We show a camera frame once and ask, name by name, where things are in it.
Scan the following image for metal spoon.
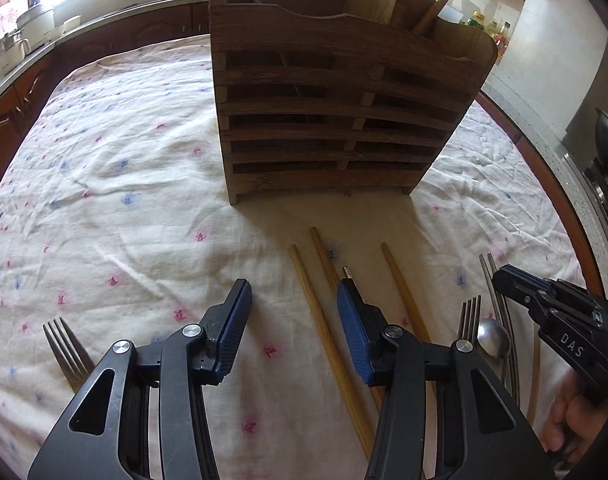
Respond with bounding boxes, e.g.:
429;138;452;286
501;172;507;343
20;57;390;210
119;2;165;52
476;317;516;396

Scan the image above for red capped bottle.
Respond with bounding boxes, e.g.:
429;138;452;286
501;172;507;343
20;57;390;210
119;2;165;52
495;21;514;57

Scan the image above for small white kettle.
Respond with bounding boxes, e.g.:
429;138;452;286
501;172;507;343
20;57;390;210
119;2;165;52
0;30;32;73

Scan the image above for wooden spatula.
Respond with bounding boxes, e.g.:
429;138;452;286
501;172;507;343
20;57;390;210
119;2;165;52
344;0;399;26

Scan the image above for white cooking pot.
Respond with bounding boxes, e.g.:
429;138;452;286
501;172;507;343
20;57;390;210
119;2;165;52
16;5;57;51

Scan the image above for wooden chopstick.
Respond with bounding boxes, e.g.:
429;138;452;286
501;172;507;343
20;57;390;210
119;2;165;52
380;242;432;346
526;327;543;423
310;226;345;293
289;244;377;461

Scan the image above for person's right hand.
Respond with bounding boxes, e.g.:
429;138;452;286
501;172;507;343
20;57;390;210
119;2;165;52
541;376;594;463

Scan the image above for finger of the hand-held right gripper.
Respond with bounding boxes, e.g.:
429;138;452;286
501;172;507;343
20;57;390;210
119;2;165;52
493;264;555;311

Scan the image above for metal fork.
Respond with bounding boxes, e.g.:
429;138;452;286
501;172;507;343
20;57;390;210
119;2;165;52
42;317;97;393
458;296;485;352
478;251;522;406

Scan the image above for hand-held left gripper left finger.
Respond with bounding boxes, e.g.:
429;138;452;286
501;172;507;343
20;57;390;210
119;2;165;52
28;280;253;480

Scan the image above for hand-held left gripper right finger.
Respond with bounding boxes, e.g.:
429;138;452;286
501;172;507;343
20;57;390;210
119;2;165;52
336;280;555;480

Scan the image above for white floral tablecloth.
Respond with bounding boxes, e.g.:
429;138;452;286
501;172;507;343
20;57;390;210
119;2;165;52
0;35;607;480

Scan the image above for wooden slatted utensil holder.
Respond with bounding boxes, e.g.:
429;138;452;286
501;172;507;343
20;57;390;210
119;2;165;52
207;0;500;206

